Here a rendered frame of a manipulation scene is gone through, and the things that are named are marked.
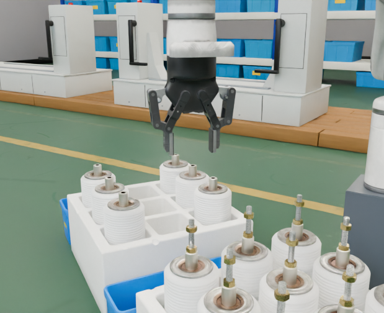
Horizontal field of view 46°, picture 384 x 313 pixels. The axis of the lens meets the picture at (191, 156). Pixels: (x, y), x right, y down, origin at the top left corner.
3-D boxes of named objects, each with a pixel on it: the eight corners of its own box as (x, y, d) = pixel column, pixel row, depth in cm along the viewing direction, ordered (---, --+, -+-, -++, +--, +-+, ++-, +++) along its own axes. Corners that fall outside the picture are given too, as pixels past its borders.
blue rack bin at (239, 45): (231, 54, 621) (232, 38, 616) (257, 55, 602) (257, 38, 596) (213, 56, 581) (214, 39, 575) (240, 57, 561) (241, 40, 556)
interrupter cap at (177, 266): (201, 254, 83) (201, 250, 83) (221, 274, 77) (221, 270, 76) (163, 263, 80) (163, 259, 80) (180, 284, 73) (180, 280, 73)
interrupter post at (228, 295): (220, 299, 70) (221, 279, 69) (236, 299, 69) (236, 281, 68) (220, 308, 67) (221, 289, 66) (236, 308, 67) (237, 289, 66)
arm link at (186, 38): (171, 59, 60) (170, 10, 58) (157, 53, 71) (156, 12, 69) (236, 58, 62) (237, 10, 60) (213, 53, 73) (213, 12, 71)
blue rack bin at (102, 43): (110, 49, 738) (109, 36, 732) (128, 49, 719) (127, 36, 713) (88, 51, 697) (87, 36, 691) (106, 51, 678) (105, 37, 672)
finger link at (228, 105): (229, 87, 69) (220, 123, 71) (241, 89, 70) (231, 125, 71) (224, 84, 72) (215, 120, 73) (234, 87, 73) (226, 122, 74)
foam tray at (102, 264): (188, 226, 152) (187, 175, 147) (251, 283, 119) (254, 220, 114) (71, 249, 136) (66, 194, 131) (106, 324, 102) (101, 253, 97)
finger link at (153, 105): (152, 87, 69) (162, 123, 71) (141, 90, 69) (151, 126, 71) (156, 89, 67) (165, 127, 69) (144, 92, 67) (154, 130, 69)
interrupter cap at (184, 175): (198, 171, 130) (198, 168, 130) (211, 178, 124) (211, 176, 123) (174, 174, 127) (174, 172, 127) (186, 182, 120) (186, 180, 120)
